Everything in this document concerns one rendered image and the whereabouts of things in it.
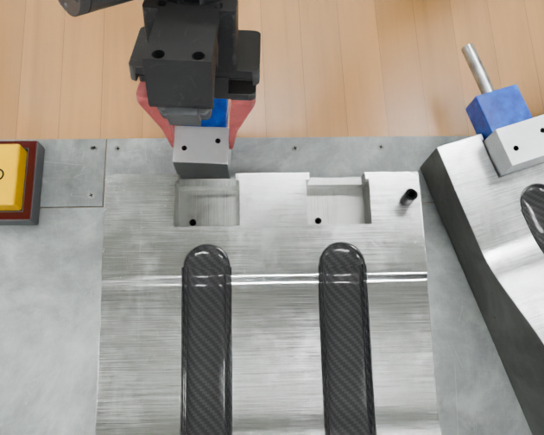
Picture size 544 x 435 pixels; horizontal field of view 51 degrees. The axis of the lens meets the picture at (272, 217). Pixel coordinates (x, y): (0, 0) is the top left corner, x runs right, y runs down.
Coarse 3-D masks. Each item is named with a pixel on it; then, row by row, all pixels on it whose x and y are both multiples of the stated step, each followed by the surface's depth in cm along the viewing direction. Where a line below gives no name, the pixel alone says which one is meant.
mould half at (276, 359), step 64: (128, 192) 46; (256, 192) 47; (384, 192) 47; (128, 256) 45; (256, 256) 45; (320, 256) 46; (384, 256) 46; (128, 320) 44; (256, 320) 44; (384, 320) 45; (128, 384) 43; (256, 384) 43; (320, 384) 44; (384, 384) 44
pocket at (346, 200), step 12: (312, 180) 49; (324, 180) 49; (336, 180) 49; (348, 180) 49; (360, 180) 49; (312, 192) 50; (324, 192) 50; (336, 192) 50; (348, 192) 50; (360, 192) 50; (312, 204) 49; (324, 204) 49; (336, 204) 49; (348, 204) 50; (360, 204) 50; (312, 216) 49; (324, 216) 49; (336, 216) 49; (348, 216) 49; (360, 216) 49
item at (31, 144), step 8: (24, 144) 54; (32, 144) 54; (32, 152) 54; (32, 160) 54; (32, 168) 54; (32, 176) 54; (32, 184) 53; (32, 192) 53; (24, 200) 53; (24, 208) 53; (0, 216) 52; (8, 216) 52; (16, 216) 52; (24, 216) 53
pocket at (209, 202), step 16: (176, 192) 48; (192, 192) 49; (208, 192) 49; (224, 192) 49; (176, 208) 47; (192, 208) 49; (208, 208) 49; (224, 208) 49; (176, 224) 47; (192, 224) 50; (208, 224) 49; (224, 224) 49
